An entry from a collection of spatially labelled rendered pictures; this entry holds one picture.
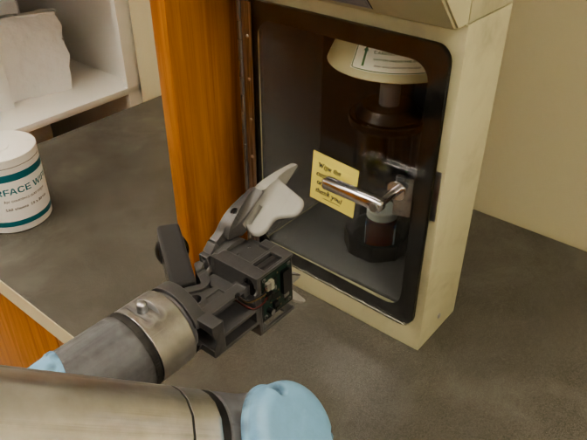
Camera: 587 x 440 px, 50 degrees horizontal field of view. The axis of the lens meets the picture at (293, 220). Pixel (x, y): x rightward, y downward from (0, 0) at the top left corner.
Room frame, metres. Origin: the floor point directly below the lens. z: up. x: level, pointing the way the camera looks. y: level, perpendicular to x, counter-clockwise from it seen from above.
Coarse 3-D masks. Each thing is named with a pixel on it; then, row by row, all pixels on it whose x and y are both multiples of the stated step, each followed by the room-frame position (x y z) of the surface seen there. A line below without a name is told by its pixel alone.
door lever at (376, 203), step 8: (328, 176) 0.68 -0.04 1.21; (328, 184) 0.67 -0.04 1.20; (336, 184) 0.66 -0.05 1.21; (344, 184) 0.66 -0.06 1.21; (392, 184) 0.66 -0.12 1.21; (400, 184) 0.66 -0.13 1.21; (336, 192) 0.66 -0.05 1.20; (344, 192) 0.65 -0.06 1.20; (352, 192) 0.64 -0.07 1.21; (360, 192) 0.64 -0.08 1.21; (368, 192) 0.64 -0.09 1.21; (392, 192) 0.65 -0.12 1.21; (400, 192) 0.65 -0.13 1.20; (352, 200) 0.64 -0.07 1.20; (360, 200) 0.64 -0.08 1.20; (368, 200) 0.63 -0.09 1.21; (376, 200) 0.62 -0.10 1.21; (384, 200) 0.63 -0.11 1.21; (368, 208) 0.63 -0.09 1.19; (376, 208) 0.62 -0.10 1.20; (384, 208) 0.63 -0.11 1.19
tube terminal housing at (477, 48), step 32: (288, 0) 0.79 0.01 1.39; (480, 0) 0.65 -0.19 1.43; (512, 0) 0.72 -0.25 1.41; (416, 32) 0.68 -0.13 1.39; (448, 32) 0.65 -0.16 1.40; (480, 32) 0.67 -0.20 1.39; (480, 64) 0.68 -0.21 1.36; (448, 96) 0.65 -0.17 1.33; (480, 96) 0.69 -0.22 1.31; (448, 128) 0.64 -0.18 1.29; (480, 128) 0.70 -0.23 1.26; (448, 160) 0.64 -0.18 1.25; (480, 160) 0.72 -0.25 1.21; (448, 192) 0.65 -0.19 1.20; (448, 224) 0.67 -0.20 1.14; (448, 256) 0.68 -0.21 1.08; (320, 288) 0.75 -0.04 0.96; (448, 288) 0.70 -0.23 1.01; (384, 320) 0.68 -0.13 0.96; (416, 320) 0.65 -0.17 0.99
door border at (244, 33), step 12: (240, 0) 0.83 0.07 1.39; (240, 12) 0.83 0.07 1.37; (240, 24) 0.83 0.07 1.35; (240, 36) 0.83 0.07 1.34; (240, 60) 0.83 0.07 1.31; (240, 72) 0.83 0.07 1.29; (252, 72) 0.82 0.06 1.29; (252, 84) 0.82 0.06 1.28; (240, 96) 0.83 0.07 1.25; (252, 96) 0.82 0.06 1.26; (252, 108) 0.82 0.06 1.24; (252, 120) 0.82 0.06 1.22; (252, 132) 0.82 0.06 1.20; (252, 144) 0.82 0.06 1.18; (252, 156) 0.82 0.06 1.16; (252, 168) 0.82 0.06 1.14; (252, 180) 0.82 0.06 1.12
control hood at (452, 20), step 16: (320, 0) 0.73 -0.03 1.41; (368, 0) 0.67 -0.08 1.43; (384, 0) 0.65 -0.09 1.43; (400, 0) 0.63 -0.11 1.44; (416, 0) 0.62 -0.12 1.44; (432, 0) 0.60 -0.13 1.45; (448, 0) 0.60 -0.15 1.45; (464, 0) 0.62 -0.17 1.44; (400, 16) 0.66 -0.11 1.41; (416, 16) 0.64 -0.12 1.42; (432, 16) 0.62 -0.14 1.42; (448, 16) 0.61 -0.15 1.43; (464, 16) 0.63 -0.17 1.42
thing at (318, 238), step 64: (256, 0) 0.81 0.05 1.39; (256, 64) 0.81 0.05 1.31; (320, 64) 0.74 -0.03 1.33; (384, 64) 0.68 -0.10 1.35; (448, 64) 0.63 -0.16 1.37; (256, 128) 0.82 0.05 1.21; (320, 128) 0.74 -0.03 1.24; (384, 128) 0.68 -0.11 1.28; (384, 192) 0.67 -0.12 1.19; (320, 256) 0.74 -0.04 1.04; (384, 256) 0.67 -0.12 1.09
